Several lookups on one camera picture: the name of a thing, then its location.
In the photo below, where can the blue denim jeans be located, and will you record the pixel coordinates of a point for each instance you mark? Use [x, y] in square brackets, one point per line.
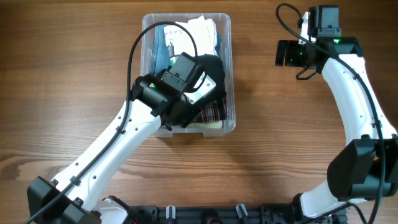
[160, 55]

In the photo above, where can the white graphic t-shirt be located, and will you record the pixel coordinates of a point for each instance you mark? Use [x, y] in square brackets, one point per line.
[203, 32]

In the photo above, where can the black garment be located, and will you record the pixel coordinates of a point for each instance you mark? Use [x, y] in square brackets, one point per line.
[214, 69]

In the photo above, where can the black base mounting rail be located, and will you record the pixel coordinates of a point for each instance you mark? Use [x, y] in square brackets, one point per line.
[263, 214]

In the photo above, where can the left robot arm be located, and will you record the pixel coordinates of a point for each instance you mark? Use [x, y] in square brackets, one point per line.
[153, 101]

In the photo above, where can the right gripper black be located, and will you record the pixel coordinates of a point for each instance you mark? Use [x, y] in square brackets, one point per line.
[291, 60]

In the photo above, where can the red navy plaid shirt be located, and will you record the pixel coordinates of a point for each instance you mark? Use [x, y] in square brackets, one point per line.
[213, 111]

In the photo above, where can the clear plastic storage container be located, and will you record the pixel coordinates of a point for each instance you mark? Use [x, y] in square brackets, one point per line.
[223, 27]

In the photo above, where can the cream cloth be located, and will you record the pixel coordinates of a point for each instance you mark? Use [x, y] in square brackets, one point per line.
[209, 125]

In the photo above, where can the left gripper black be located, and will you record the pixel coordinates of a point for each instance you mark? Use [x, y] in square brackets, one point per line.
[184, 120]

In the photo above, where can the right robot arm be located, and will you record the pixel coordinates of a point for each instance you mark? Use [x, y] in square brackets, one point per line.
[366, 169]

